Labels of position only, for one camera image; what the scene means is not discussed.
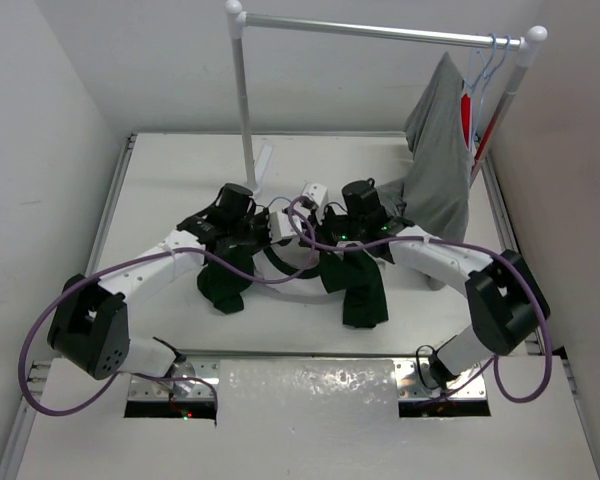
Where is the light blue wire hanger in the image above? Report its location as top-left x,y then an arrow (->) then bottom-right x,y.
266,196 -> 301,210

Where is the white metal clothes rack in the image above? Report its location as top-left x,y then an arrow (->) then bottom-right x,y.
224,1 -> 549,192

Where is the blue empty wire hanger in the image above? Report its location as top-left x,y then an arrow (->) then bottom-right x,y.
481,35 -> 512,99

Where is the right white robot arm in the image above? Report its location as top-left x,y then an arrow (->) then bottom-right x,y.
316,179 -> 550,388

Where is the red garment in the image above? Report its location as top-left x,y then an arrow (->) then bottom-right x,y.
460,93 -> 473,149

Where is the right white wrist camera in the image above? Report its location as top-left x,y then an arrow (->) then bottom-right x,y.
302,182 -> 329,207

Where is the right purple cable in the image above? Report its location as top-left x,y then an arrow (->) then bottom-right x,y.
285,195 -> 554,404

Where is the white and green t shirt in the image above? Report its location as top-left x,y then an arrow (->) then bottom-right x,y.
197,246 -> 389,329

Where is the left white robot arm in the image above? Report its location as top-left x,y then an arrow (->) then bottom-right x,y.
47,183 -> 271,380

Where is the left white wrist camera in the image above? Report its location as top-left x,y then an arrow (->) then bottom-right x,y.
269,211 -> 297,244

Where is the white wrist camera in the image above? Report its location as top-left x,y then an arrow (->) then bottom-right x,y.
302,182 -> 329,207
269,211 -> 297,244

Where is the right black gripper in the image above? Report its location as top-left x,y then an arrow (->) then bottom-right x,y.
302,200 -> 367,254

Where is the grey t shirt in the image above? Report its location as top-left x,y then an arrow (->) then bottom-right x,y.
377,53 -> 472,242

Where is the blue hanger with red garment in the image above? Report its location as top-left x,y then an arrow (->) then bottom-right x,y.
465,33 -> 497,147

